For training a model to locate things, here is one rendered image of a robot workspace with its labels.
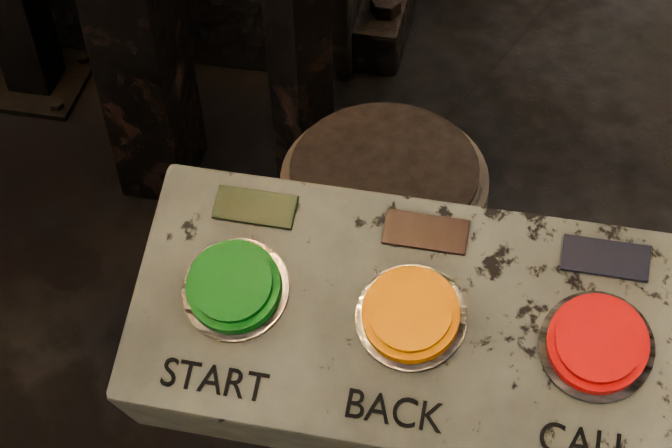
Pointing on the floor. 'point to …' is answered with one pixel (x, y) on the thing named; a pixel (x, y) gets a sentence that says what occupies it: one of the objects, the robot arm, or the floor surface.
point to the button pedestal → (491, 376)
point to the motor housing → (139, 58)
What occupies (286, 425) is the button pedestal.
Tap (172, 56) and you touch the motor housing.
